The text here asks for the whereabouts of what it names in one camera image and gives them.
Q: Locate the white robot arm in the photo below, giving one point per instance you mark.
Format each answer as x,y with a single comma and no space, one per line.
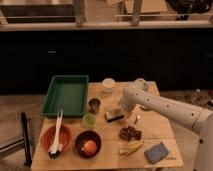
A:
197,119

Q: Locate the dark grape bunch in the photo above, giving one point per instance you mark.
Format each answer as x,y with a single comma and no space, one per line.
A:
130,132

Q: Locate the blue sponge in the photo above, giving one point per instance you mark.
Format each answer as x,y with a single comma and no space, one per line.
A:
156,153

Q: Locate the dark brown bowl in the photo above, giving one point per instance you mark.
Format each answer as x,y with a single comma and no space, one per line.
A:
82,138

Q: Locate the orange fruit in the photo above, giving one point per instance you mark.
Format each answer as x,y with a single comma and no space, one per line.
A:
90,148

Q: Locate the green plastic tray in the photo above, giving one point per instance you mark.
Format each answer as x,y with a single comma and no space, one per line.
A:
69,93

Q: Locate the yellow banana peel toy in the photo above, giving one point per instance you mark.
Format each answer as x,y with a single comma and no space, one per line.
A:
130,148

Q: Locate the black bar on floor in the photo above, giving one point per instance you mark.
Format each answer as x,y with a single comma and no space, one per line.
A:
27,151

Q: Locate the orange bowl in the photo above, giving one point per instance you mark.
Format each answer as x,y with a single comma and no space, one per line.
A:
48,137

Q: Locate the small metal cup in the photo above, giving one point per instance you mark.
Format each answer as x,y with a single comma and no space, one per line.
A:
94,104

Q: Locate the black whiteboard eraser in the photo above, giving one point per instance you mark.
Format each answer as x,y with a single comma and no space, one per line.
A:
113,115

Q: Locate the small green cup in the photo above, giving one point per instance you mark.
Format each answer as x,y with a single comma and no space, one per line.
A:
88,121

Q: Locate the white paper cup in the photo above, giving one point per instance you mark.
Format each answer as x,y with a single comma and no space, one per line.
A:
108,85

